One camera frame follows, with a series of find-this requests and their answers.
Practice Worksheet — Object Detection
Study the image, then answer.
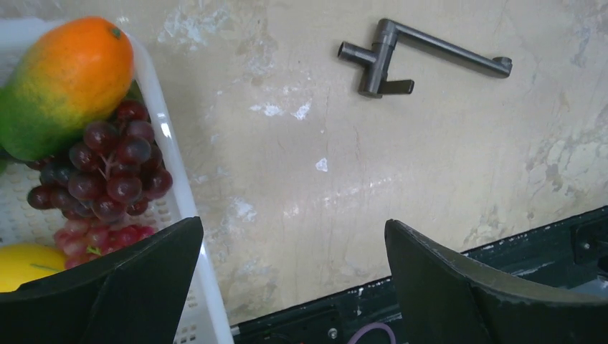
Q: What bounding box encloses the dark red fake grape bunch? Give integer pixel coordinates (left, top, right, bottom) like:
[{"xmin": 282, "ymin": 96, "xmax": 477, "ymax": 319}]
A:
[{"xmin": 27, "ymin": 99, "xmax": 174, "ymax": 224}]

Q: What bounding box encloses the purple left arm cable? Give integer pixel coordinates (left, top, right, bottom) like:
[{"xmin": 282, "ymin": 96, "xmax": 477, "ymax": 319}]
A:
[{"xmin": 347, "ymin": 322, "xmax": 397, "ymax": 344}]

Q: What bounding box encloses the light red fake grape bunch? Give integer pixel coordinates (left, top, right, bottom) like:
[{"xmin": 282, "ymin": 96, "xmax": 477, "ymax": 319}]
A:
[{"xmin": 53, "ymin": 219, "xmax": 157, "ymax": 269}]

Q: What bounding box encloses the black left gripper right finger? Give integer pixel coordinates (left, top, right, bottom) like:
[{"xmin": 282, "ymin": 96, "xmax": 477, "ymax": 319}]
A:
[{"xmin": 384, "ymin": 219, "xmax": 607, "ymax": 343}]

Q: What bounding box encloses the white plastic perforated basket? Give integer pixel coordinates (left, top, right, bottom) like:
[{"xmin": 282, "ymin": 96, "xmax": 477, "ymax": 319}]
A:
[{"xmin": 1, "ymin": 39, "xmax": 232, "ymax": 343}]

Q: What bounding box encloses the yellow fake lemon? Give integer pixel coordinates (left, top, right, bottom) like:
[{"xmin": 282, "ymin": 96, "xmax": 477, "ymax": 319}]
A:
[{"xmin": 1, "ymin": 243, "xmax": 67, "ymax": 292}]

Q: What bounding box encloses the grey metal crank handle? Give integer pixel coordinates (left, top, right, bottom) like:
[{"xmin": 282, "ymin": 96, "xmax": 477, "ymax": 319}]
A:
[{"xmin": 337, "ymin": 18, "xmax": 513, "ymax": 99}]

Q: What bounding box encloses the black metal base rail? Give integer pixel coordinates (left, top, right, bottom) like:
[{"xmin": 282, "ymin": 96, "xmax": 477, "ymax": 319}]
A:
[{"xmin": 231, "ymin": 207, "xmax": 607, "ymax": 343}]

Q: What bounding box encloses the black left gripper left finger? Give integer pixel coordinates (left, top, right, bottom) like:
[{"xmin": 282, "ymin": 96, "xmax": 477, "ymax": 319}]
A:
[{"xmin": 1, "ymin": 217, "xmax": 204, "ymax": 343}]

